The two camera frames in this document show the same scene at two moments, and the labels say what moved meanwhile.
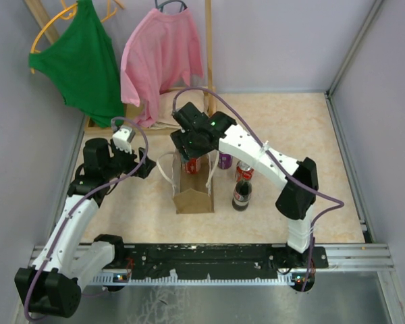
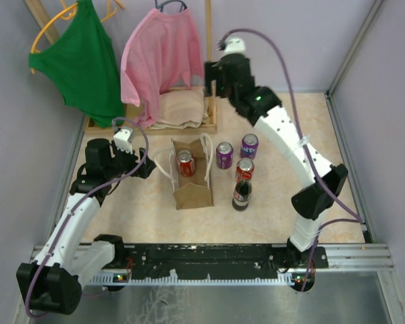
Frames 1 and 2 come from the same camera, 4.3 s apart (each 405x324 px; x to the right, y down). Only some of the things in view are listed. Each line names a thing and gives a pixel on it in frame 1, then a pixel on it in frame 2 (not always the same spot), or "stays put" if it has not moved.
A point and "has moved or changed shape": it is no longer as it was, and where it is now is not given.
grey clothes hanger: (183, 7) stays put
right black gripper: (179, 138) -> (211, 69)
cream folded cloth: (171, 101) stays put
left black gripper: (131, 158) stays put
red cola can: (192, 167) has moved or changed shape
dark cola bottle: (241, 195) stays put
